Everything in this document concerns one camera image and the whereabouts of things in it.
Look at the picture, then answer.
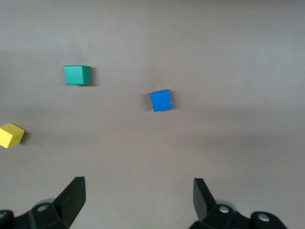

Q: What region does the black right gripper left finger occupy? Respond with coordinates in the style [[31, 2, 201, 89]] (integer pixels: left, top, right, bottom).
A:
[[0, 176, 86, 229]]

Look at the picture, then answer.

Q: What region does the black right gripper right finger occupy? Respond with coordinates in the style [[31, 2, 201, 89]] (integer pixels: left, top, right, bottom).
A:
[[188, 178, 286, 229]]

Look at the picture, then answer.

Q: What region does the yellow wooden block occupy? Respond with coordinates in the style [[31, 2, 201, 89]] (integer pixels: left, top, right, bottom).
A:
[[0, 123, 26, 149]]

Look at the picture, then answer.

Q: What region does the blue wooden block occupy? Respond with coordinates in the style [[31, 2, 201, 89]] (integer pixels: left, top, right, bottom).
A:
[[150, 89, 173, 113]]

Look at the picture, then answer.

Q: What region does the green wooden block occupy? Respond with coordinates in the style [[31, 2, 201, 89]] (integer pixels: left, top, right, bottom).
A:
[[64, 65, 92, 86]]

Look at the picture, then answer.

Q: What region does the brown table cover sheet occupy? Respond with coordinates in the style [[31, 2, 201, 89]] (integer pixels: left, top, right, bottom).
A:
[[0, 0, 305, 229]]

